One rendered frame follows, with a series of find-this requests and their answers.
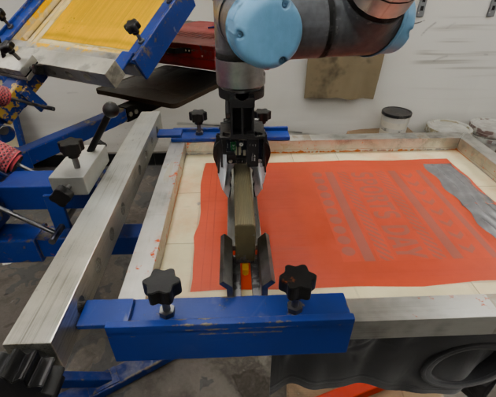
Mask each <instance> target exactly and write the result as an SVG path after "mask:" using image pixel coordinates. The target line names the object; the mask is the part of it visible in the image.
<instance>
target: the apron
mask: <svg viewBox="0 0 496 397"><path fill-rule="evenodd" d="M383 58H384V54H378V55H376V56H373V57H367V58H366V57H361V56H348V57H330V58H310V59H308V61H307V69H306V78H305V94H304V98H343V99H347V100H354V99H358V98H369V99H373V98H374V95H375V92H376V86H377V84H378V80H379V75H380V71H381V68H382V64H383Z"/></svg>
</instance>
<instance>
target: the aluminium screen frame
mask: <svg viewBox="0 0 496 397"><path fill-rule="evenodd" d="M289 136H290V140H268V143H269V146H270V151H271V154H275V153H317V152H359V151H401V150H457V151H458V152H459V153H461V154H462V155H463V156H464V157H466V158H467V159H468V160H469V161H470V162H471V163H472V164H474V165H475V166H476V167H477V168H479V169H480V170H481V171H482V172H484V173H485V174H486V175H487V176H489V177H490V178H491V179H492V180H493V181H494V182H495V183H496V153H495V152H494V151H492V149H490V148H489V147H487V146H486V145H484V144H483V143H481V142H480V141H479V140H478V139H476V138H474V137H473V136H472V135H470V134H469V133H467V132H410V133H365V134H318V135H289ZM214 143H215V142H172V141H171V142H170V144H169V147H168V151H167V154H166V156H165V160H164V163H163V166H162V168H161V172H160V175H159V177H158V180H157V184H156V186H155V188H154V193H153V195H152V198H151V200H150V204H149V207H148V210H147V212H146V216H145V219H144V222H143V226H142V228H141V231H140V233H139V238H138V240H137V243H136V245H135V249H134V252H133V255H132V257H131V261H130V264H129V266H128V271H127V273H126V276H125V278H124V282H123V285H122V288H121V290H120V294H119V297H118V298H119V299H148V296H147V295H145V293H144V290H143V284H142V281H143V280H144V279H145V278H147V277H149V276H150V275H151V273H152V271H153V270H154V269H160V268H161V262H162V258H163V255H164V251H165V245H166V241H167V238H168V231H169V228H170V224H171V220H172V214H173V210H174V207H175V203H176V196H177V193H178V190H179V185H180V180H181V176H182V172H183V166H184V162H185V158H186V155H192V154H213V146H214ZM346 302H347V305H348V307H349V310H350V312H351V313H353V315H354V317H355V322H354V325H353V330H352V333H351V337H350V339H381V338H402V337H423V336H464V335H486V334H496V294H476V295H429V296H406V297H382V298H359V299H346Z"/></svg>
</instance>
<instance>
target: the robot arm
mask: <svg viewBox="0 0 496 397"><path fill-rule="evenodd" d="M213 18H214V34H215V51H216V57H215V60H216V75H217V85H218V91H219V96H220V98H222V99H224V100H225V117H226V118H224V122H220V125H219V129H220V133H217V134H216V141H215V143H214V146H213V158H214V161H215V163H216V166H217V171H218V172H217V173H218V176H219V180H220V185H221V187H222V190H223V191H224V193H225V194H226V196H227V197H228V198H230V194H231V170H232V169H233V168H234V166H235V163H236V164H246V163H247V167H251V169H252V170H253V172H252V178H253V181H254V182H253V188H254V197H257V196H258V194H259V193H260V191H261V190H262V189H263V183H264V181H265V175H266V167H267V164H268V160H269V158H270V154H271V151H270V146H269V143H268V140H267V132H265V130H264V125H263V122H262V121H259V118H254V108H255V100H258V99H260V98H263V97H264V94H265V86H264V84H265V70H269V69H274V68H276V67H279V66H281V65H282V64H284V63H285V62H287V61H289V60H294V59H310V58H330V57H348V56H361V57H366V58H367V57H373V56H376V55H378V54H390V53H394V52H395V51H397V50H399V49H400V48H402V47H403V46H404V45H405V43H406V42H407V40H408V39H409V32H410V30H412V29H413V27H414V24H415V19H416V4H415V0H213Z"/></svg>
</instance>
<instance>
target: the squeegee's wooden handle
mask: <svg viewBox="0 0 496 397"><path fill-rule="evenodd" d="M234 204H235V263H251V262H255V243H256V225H255V216H254V201H253V192H252V183H251V175H250V167H247V163H246V164H236V163H235V166H234Z"/></svg>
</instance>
